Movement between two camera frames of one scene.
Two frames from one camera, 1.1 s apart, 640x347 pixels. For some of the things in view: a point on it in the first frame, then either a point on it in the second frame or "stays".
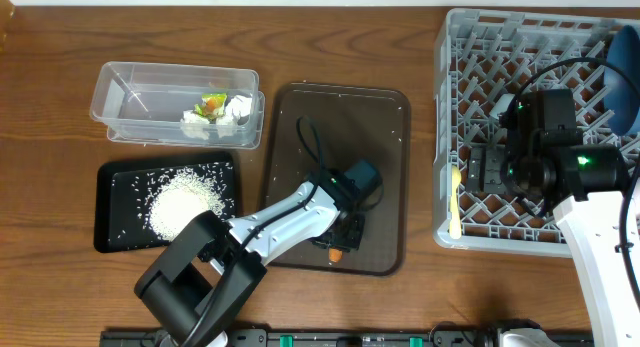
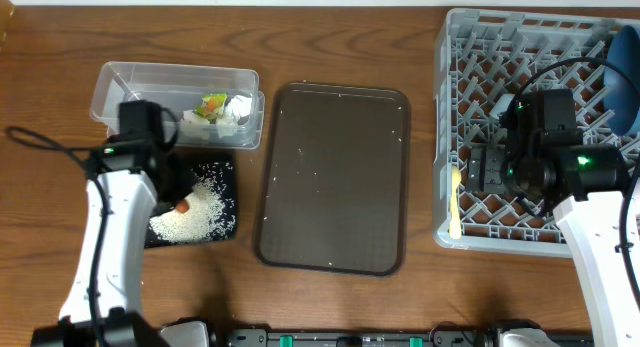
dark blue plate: [622, 105] stays
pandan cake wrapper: [212, 106] stays
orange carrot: [335, 255] -> [182, 206]
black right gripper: [486, 163] stays
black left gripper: [331, 242] -> [189, 178]
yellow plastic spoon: [456, 224] stays
